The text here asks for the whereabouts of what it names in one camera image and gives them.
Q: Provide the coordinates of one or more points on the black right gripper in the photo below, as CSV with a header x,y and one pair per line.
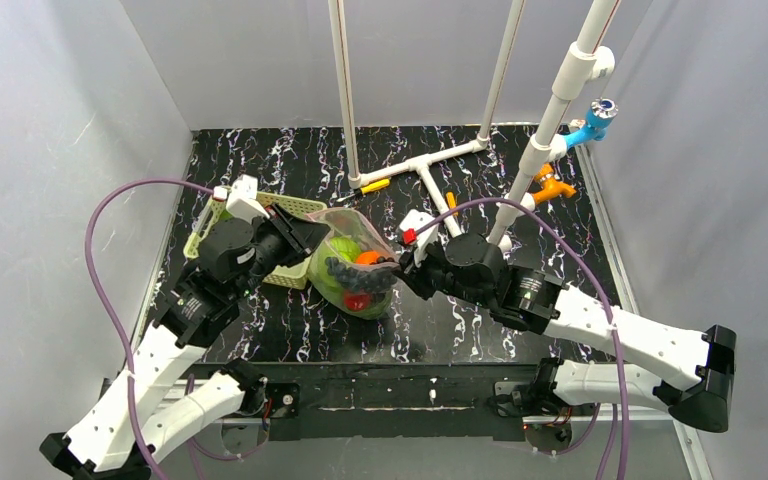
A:
x,y
417,267

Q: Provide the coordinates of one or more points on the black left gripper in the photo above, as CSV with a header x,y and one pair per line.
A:
x,y
297,230

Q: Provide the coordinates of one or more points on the green apple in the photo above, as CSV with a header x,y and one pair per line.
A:
x,y
343,247

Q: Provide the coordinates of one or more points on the clear zip top bag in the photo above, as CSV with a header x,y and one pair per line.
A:
x,y
349,222

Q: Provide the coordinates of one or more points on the red apple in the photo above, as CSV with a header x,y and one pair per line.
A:
x,y
356,302

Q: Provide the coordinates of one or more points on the dark grape bunch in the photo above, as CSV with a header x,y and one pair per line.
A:
x,y
359,281

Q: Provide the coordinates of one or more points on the green leafy vegetable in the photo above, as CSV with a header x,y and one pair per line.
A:
x,y
380,303

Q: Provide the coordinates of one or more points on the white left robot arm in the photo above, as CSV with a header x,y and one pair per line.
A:
x,y
127,432

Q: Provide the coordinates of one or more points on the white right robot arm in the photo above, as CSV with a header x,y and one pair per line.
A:
x,y
685,373

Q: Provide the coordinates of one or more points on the pale green plastic basket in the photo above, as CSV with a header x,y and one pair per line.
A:
x,y
222,246

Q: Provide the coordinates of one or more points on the orange faucet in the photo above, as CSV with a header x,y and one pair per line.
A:
x,y
550,185

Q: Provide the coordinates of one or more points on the blue faucet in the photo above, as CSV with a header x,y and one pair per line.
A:
x,y
598,118

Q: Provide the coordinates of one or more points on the white faucet pipe stand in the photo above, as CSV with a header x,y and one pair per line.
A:
x,y
586,60

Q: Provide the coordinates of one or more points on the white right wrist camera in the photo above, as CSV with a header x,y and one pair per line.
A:
x,y
419,231

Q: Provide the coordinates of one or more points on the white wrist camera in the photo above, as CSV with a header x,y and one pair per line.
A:
x,y
419,231
240,199

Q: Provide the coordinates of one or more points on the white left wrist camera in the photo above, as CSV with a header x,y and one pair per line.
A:
x,y
240,199

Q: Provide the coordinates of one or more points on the yellow handled screwdriver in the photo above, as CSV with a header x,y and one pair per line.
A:
x,y
365,190

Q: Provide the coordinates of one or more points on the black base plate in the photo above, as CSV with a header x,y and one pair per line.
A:
x,y
415,400

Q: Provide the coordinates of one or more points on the white pvc pipe frame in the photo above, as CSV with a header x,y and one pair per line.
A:
x,y
420,165

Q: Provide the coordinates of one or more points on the aluminium rail frame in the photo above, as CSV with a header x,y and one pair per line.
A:
x,y
687,374

